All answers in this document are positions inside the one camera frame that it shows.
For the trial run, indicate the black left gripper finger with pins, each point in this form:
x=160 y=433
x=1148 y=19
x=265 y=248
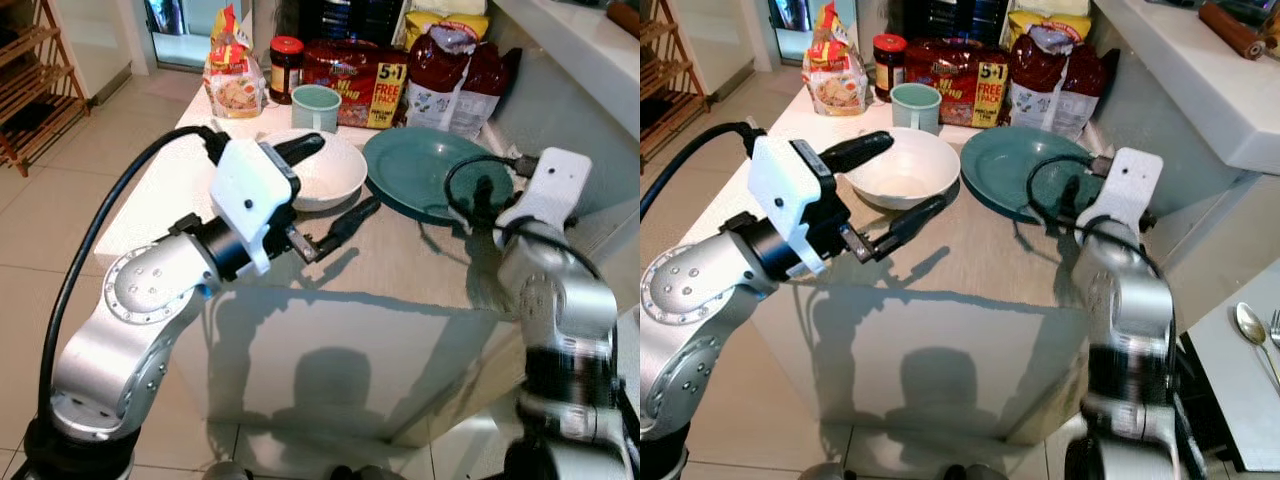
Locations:
x=305 y=148
x=910 y=220
x=860 y=150
x=350 y=220

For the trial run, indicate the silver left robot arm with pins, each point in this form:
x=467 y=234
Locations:
x=690 y=330
x=120 y=340

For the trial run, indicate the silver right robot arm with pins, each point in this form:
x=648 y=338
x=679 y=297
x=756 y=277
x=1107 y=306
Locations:
x=1135 y=310
x=575 y=310

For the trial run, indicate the mint green cup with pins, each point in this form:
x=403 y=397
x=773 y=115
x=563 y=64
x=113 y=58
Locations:
x=915 y=112
x=316 y=112

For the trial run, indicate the white ceramic bowl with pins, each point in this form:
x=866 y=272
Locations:
x=335 y=180
x=905 y=175

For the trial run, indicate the yellow red noodle packet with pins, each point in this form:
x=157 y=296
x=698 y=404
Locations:
x=234 y=80
x=835 y=78

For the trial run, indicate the dark green plate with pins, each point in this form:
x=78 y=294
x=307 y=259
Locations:
x=1000 y=165
x=410 y=170

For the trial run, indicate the dark jar with red lid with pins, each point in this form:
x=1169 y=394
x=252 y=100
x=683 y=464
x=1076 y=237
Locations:
x=889 y=68
x=286 y=70

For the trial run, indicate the red noodle multipack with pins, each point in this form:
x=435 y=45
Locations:
x=960 y=80
x=355 y=80

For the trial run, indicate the red and white plastic bag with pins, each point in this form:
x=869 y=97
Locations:
x=455 y=85
x=1055 y=85

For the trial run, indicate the yellow food package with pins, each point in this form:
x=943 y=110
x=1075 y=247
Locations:
x=1030 y=22
x=425 y=24

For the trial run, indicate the white counter ledge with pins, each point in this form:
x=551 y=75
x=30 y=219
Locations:
x=1200 y=90
x=580 y=45

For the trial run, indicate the wooden slatted shelf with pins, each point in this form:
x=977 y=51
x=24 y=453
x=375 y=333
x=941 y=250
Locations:
x=35 y=85
x=665 y=75

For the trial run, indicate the silver metal spoon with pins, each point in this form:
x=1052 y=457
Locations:
x=1252 y=328

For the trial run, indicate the silver metal fork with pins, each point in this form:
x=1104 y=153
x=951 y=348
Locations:
x=1275 y=330

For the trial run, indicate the brown wooden rolling pin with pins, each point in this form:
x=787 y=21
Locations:
x=1232 y=30
x=625 y=14

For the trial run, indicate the white side table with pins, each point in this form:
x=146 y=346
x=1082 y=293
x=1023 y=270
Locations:
x=1240 y=400

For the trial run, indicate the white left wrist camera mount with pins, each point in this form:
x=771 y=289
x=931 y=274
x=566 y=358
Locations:
x=245 y=195
x=785 y=195

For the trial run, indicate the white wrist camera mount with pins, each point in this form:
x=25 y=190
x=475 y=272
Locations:
x=785 y=195
x=1130 y=190
x=550 y=190
x=245 y=195

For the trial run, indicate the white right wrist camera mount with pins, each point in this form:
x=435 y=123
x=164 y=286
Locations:
x=550 y=190
x=1130 y=190

